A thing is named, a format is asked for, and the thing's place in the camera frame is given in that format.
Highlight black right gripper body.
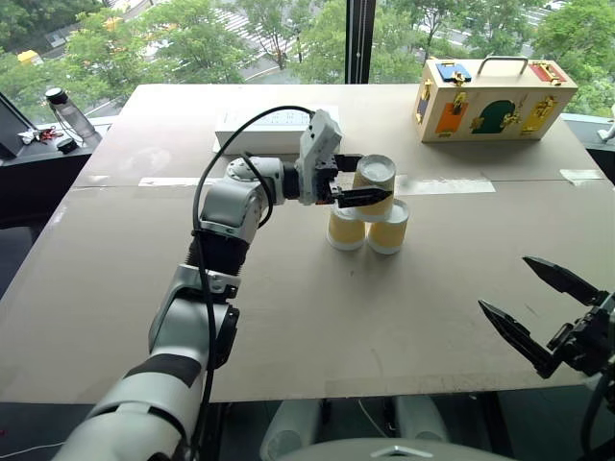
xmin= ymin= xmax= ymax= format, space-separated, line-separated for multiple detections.
xmin=547 ymin=290 xmax=615 ymax=378

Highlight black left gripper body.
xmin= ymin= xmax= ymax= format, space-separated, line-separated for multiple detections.
xmin=311 ymin=156 xmax=344 ymax=206

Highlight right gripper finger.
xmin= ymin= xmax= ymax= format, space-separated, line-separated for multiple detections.
xmin=522 ymin=255 xmax=607 ymax=307
xmin=478 ymin=300 xmax=561 ymax=380

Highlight yellow white paper cup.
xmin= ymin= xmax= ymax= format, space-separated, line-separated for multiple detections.
xmin=351 ymin=153 xmax=398 ymax=225
xmin=365 ymin=199 xmax=411 ymax=256
xmin=326 ymin=206 xmax=367 ymax=253

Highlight flat white cardboard box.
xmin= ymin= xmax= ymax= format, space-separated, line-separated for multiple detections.
xmin=213 ymin=105 xmax=340 ymax=156

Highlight clear tape strip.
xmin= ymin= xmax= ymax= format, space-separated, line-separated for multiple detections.
xmin=137 ymin=176 xmax=218 ymax=189
xmin=392 ymin=174 xmax=497 ymax=197
xmin=558 ymin=168 xmax=605 ymax=183

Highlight white rounded robot leg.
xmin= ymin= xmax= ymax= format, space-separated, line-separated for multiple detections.
xmin=393 ymin=395 xmax=452 ymax=444
xmin=260 ymin=398 xmax=324 ymax=461

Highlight silver robot torso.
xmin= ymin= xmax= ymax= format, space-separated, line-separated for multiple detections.
xmin=286 ymin=438 xmax=523 ymax=461

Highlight clear bottle with black cap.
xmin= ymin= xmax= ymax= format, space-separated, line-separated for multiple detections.
xmin=44 ymin=86 xmax=98 ymax=146

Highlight black side table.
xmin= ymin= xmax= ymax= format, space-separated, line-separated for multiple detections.
xmin=0 ymin=114 xmax=112 ymax=231

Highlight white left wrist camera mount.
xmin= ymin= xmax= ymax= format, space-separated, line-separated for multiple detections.
xmin=294 ymin=109 xmax=344 ymax=206

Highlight black window frame post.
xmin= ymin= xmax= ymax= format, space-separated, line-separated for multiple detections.
xmin=345 ymin=0 xmax=377 ymax=85

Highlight wooden latch box with handle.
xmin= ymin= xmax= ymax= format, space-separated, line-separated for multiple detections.
xmin=414 ymin=56 xmax=579 ymax=144

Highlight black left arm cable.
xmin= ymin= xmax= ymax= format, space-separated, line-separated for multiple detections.
xmin=190 ymin=105 xmax=319 ymax=461

